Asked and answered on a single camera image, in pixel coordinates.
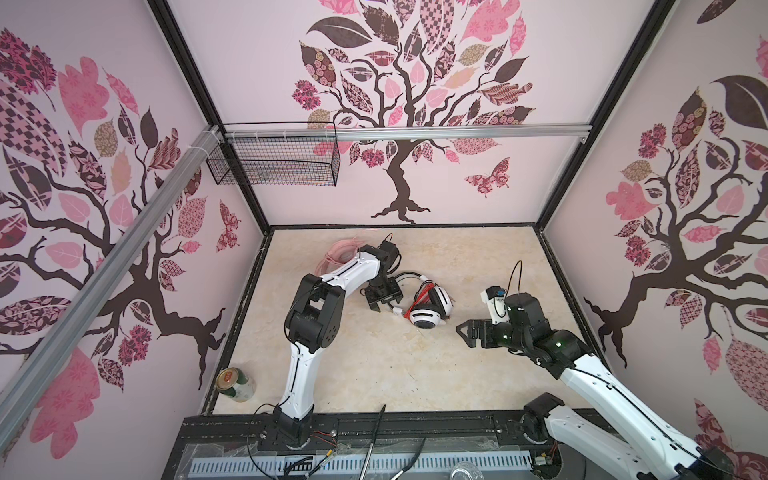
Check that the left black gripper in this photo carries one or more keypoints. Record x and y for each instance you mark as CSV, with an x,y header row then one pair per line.
x,y
394,293

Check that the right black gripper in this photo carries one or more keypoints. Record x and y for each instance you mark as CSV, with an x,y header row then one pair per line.
x,y
484,325

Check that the white black headphones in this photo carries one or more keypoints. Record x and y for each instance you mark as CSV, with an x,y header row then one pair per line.
x,y
431,307

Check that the pink headphones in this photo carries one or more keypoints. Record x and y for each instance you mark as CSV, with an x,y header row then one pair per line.
x,y
340,253

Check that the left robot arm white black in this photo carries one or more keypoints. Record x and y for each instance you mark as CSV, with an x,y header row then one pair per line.
x,y
313,322

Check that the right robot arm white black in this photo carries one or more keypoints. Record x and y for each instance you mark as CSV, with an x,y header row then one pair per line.
x,y
640,445

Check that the green drink can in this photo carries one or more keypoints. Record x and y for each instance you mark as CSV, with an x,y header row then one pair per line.
x,y
235,384

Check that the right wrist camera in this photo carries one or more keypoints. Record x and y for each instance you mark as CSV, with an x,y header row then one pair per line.
x,y
494,298

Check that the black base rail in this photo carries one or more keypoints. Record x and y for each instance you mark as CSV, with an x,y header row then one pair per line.
x,y
372,433

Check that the white slotted cable duct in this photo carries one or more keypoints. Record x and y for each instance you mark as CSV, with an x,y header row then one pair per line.
x,y
350,465

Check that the black wire basket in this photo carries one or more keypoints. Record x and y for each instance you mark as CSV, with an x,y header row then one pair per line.
x,y
291,153

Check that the back aluminium rail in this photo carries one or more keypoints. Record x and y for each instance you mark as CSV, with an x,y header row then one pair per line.
x,y
415,133

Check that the aluminium rail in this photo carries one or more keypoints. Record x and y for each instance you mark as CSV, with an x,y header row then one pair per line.
x,y
35,375
415,133

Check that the left aluminium rail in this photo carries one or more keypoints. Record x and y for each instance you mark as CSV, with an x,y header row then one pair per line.
x,y
35,375

